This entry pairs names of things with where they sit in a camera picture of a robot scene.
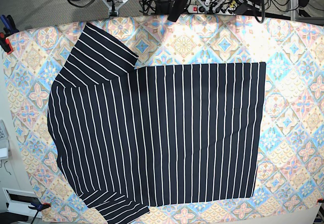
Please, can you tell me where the black mount post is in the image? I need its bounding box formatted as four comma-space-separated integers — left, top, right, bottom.
168, 0, 188, 22

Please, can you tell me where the white power strip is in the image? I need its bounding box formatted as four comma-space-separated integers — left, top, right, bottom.
187, 4, 235, 15

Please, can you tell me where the navy white striped T-shirt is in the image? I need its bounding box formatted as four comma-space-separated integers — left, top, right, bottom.
47, 23, 266, 223

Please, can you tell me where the white device left edge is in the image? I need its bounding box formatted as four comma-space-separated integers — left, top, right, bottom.
0, 119, 10, 160

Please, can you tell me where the patterned tile tablecloth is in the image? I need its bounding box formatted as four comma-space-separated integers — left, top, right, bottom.
1, 15, 323, 223

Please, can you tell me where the white box lower left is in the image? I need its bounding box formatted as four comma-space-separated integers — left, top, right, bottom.
2, 188, 40, 217

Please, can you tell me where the blue orange clamp lower left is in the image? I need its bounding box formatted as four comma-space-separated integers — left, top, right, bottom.
28, 202, 51, 212

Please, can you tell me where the orange black clamp upper left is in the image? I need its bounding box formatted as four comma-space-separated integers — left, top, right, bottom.
1, 15, 19, 55

